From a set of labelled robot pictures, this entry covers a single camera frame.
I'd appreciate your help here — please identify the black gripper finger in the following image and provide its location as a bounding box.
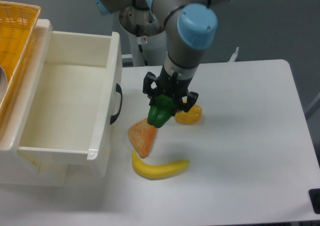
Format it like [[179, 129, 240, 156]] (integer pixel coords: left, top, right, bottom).
[[142, 72, 159, 106], [177, 91, 199, 112]]

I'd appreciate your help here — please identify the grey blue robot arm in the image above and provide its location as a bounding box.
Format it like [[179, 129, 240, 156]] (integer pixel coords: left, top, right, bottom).
[[94, 0, 232, 115]]

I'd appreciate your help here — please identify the metal bowl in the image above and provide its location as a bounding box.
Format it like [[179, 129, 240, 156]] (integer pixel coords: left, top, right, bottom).
[[0, 67, 8, 102]]

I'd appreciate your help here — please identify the yellow woven basket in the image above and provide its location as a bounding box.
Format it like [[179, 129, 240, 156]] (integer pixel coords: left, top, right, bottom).
[[0, 1, 41, 122]]

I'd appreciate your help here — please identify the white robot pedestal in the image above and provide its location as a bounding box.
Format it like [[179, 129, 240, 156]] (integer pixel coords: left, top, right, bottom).
[[118, 5, 168, 67]]

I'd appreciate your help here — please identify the yellow bell pepper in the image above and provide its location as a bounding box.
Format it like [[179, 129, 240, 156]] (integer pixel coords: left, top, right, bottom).
[[174, 104, 203, 125]]

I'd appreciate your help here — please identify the orange sandwich slice toy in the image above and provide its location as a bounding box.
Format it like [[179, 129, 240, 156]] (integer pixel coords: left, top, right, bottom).
[[128, 118, 157, 158]]

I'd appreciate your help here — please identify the black corner object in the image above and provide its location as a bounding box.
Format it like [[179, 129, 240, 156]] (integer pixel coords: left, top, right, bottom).
[[308, 188, 320, 214]]

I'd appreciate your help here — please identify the white drawer cabinet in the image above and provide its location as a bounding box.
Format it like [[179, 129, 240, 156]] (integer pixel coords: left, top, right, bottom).
[[0, 19, 68, 186]]

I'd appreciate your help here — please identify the black drawer handle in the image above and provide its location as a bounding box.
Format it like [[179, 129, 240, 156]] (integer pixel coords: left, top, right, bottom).
[[109, 83, 123, 125]]

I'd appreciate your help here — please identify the white table bracket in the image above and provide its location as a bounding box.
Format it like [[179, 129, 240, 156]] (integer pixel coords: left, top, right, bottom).
[[228, 47, 240, 63]]

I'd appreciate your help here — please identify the green bell pepper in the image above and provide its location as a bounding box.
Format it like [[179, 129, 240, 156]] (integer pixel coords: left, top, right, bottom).
[[147, 95, 176, 128]]

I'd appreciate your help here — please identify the white upper drawer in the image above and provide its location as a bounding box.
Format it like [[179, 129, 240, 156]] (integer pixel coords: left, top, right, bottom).
[[18, 32, 122, 177]]

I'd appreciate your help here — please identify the yellow banana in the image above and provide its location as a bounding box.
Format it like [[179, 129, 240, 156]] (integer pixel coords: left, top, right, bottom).
[[131, 150, 190, 180]]

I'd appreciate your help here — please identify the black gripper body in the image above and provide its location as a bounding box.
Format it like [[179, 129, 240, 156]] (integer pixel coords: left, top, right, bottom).
[[157, 66, 192, 109]]

